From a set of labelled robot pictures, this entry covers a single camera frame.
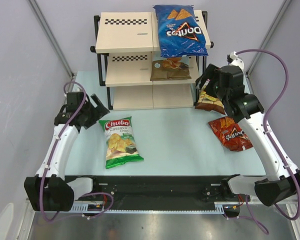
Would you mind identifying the brown Chuba chips bag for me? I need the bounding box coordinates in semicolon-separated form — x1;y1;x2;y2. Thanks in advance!
195;89;226;115

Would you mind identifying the light blue brown chips bag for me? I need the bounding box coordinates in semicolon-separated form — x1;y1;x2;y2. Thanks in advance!
150;57;191;81

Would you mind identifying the green Chuba cassava chips bag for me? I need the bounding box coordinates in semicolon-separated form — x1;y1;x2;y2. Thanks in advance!
98;116;144;169

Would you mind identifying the blue Doritos bag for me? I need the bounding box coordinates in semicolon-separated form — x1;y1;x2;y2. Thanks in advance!
153;4;208;58

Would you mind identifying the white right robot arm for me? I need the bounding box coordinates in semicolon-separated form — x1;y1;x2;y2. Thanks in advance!
195;64;300;207

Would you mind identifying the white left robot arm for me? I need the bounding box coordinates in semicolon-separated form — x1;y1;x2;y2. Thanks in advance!
24;91;109;212

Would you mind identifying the beige three-tier black-framed shelf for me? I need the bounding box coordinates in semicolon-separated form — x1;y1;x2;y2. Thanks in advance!
90;11;207;111

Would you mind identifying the red Doritos bag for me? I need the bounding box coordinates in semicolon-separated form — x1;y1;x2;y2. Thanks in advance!
208;116;253;152

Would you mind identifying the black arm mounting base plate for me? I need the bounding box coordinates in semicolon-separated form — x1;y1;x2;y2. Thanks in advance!
64;175;251;211

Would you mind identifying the white slotted cable duct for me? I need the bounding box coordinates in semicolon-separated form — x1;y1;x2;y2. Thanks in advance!
70;201;105;214

